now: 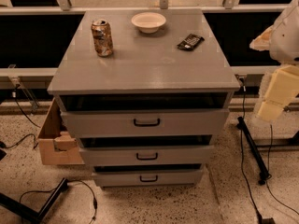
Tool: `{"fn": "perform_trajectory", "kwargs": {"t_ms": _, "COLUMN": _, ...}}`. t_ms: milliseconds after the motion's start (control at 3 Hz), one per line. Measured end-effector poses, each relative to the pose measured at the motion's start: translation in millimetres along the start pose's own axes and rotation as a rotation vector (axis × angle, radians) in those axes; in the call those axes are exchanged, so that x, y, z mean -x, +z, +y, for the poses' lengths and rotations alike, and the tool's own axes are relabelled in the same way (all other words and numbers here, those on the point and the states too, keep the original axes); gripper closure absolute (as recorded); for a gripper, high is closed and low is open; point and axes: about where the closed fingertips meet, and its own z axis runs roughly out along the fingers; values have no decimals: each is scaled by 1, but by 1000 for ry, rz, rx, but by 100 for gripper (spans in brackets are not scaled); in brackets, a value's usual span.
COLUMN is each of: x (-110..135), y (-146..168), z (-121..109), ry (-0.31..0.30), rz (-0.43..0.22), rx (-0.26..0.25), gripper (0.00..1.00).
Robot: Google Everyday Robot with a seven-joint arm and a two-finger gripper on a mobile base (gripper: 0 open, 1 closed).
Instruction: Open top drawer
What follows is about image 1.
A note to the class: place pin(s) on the white paper bowl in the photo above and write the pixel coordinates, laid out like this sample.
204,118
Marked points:
148,22

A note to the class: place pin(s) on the grey top drawer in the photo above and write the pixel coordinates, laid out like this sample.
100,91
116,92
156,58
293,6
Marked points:
147,123

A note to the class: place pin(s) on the cardboard box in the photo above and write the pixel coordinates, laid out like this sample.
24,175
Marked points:
56,146

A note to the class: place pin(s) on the black stand leg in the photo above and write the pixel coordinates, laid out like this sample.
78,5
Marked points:
34,215
256,145

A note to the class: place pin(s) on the grey bottom drawer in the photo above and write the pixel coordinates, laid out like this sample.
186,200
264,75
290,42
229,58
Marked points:
148,178

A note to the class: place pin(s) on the grey drawer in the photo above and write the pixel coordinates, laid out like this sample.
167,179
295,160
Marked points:
123,156
148,178
147,123

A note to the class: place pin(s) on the black stand leg right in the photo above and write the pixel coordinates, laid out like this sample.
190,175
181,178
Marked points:
256,145

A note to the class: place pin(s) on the crushed orange soda can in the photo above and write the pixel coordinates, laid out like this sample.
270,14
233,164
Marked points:
102,37

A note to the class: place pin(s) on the grey middle drawer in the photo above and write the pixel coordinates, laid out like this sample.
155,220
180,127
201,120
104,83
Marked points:
123,156

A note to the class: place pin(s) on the black snack wrapper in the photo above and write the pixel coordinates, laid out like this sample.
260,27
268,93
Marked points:
191,42

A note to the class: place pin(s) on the black stand leg left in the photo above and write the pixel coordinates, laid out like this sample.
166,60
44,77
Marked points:
34,215

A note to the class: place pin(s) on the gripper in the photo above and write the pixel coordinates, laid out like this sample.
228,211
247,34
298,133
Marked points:
286,42

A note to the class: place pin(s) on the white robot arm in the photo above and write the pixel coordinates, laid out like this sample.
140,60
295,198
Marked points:
281,39

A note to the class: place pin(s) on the metal window railing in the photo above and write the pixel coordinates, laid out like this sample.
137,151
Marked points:
37,72

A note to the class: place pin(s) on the grey drawer cabinet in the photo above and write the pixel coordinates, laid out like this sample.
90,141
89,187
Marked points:
144,109

